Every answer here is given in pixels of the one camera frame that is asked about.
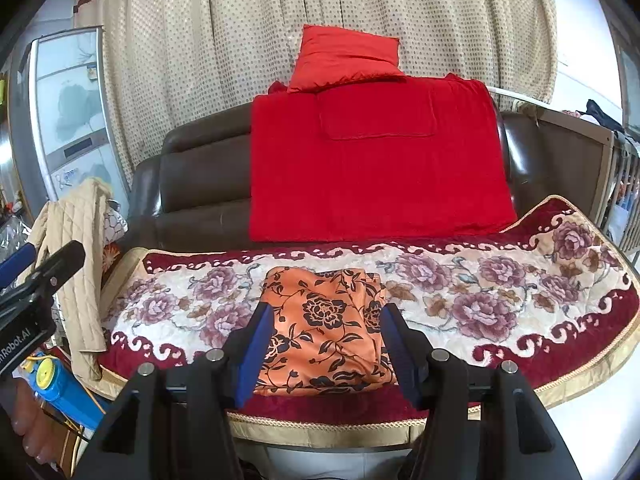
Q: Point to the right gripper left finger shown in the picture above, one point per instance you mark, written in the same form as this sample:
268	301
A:
220	380

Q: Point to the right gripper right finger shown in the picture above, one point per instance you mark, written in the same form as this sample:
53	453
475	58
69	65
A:
430	379

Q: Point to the orange black floral garment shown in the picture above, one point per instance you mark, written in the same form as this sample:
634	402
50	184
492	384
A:
326	333

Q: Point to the person's left hand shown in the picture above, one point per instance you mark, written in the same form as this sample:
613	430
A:
33	426

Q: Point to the patterned cushion beside sofa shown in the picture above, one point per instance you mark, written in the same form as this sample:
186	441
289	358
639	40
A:
115	228

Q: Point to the blue yellow plastic toy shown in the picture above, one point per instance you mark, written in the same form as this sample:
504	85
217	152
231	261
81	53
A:
54	383

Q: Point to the floral plush seat cover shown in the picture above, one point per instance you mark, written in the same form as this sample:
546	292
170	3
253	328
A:
550	293

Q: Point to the white glass cabinet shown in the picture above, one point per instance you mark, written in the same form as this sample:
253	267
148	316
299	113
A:
58	116

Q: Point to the dark leather sofa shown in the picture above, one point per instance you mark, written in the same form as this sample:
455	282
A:
195	195

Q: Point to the red folded blanket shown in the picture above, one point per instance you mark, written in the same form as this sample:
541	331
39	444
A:
411	157

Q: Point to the beige dotted curtain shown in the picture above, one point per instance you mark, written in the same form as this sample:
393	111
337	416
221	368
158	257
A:
167	62

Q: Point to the small red pillow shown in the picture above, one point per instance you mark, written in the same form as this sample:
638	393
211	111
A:
330	56

